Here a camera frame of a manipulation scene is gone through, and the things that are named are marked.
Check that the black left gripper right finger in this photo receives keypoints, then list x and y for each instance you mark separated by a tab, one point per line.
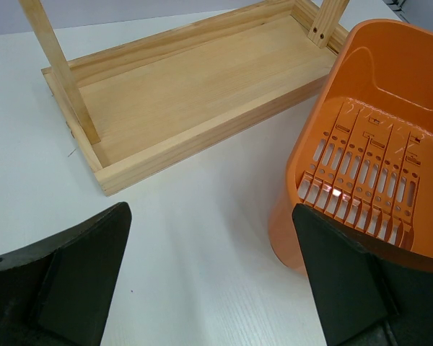
366	292

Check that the orange plastic basket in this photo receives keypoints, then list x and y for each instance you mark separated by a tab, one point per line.
365	155

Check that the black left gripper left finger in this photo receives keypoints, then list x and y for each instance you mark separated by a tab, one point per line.
58	291

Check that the wooden clothes rack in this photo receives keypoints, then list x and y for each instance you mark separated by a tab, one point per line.
140	107

